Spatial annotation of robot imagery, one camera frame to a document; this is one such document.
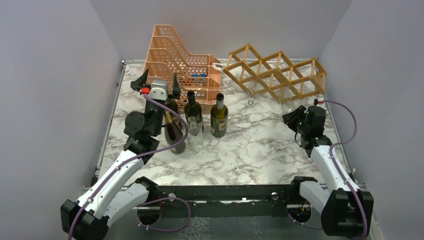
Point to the green bottle silver cap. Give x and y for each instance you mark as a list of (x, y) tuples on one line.
[(219, 117)]

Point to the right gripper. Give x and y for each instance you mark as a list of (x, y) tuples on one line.
[(290, 119)]

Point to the peach plastic file organizer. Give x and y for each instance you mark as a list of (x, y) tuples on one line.
[(167, 56)]

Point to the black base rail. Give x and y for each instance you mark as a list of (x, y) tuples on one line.
[(225, 201)]

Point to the red bottle gold cap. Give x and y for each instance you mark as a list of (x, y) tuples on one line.
[(173, 134)]

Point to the dark bottle brown label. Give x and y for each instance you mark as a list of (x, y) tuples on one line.
[(173, 105)]

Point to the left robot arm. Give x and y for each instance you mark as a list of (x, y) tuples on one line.
[(93, 213)]

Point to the dark green wine bottle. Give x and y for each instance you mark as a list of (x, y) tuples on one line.
[(193, 109)]

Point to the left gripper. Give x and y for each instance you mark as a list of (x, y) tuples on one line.
[(141, 82)]

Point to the wooden wine rack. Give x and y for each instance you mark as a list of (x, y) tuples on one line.
[(268, 74)]

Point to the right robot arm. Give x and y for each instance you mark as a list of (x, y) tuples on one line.
[(345, 209)]

